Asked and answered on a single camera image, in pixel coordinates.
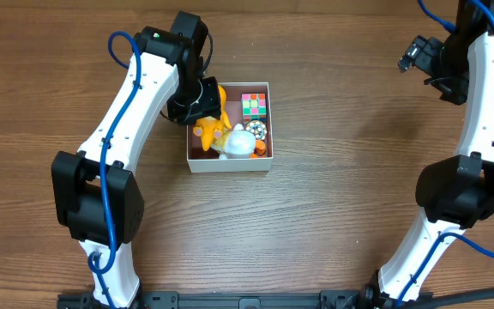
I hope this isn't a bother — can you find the orange dinosaur figure toy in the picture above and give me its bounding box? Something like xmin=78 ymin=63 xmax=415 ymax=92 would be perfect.
xmin=192 ymin=85 xmax=232 ymax=151

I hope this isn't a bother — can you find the multicoloured puzzle cube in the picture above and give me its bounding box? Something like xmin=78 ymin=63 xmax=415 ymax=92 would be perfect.
xmin=241 ymin=93 xmax=268 ymax=124

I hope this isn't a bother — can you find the white plush duck toy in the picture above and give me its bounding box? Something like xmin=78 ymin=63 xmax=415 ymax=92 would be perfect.
xmin=211 ymin=124 xmax=268 ymax=160

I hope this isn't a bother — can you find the white box pink interior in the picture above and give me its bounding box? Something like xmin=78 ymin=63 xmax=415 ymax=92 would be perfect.
xmin=186 ymin=82 xmax=274 ymax=173

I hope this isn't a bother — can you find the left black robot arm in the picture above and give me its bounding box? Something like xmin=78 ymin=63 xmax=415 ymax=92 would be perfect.
xmin=51 ymin=21 xmax=222 ymax=308

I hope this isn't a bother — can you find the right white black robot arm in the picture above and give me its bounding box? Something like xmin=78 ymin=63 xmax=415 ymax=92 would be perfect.
xmin=358 ymin=0 xmax=494 ymax=308

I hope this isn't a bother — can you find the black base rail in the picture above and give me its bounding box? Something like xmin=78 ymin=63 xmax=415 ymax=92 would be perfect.
xmin=56 ymin=289 xmax=435 ymax=309

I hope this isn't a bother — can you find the thick black cable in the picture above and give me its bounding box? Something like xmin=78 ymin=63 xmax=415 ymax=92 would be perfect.
xmin=418 ymin=283 xmax=494 ymax=309

